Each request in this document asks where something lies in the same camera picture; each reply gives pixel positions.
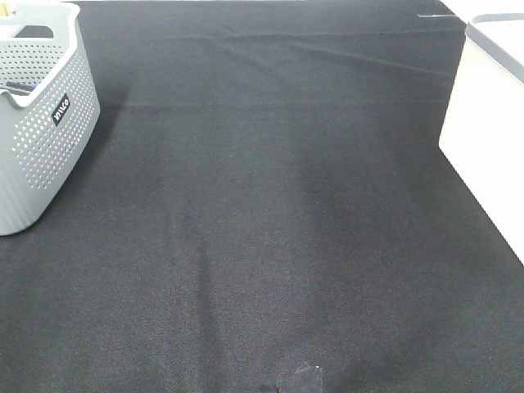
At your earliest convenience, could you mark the black table cloth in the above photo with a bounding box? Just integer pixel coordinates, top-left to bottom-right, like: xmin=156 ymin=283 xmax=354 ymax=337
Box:
xmin=1 ymin=1 xmax=523 ymax=392

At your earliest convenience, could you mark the white plastic basket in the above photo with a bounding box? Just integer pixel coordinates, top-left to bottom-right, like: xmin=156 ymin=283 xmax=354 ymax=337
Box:
xmin=439 ymin=13 xmax=523 ymax=259

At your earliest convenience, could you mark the grey perforated plastic basket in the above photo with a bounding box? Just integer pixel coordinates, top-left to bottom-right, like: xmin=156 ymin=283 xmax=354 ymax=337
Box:
xmin=1 ymin=2 xmax=101 ymax=236

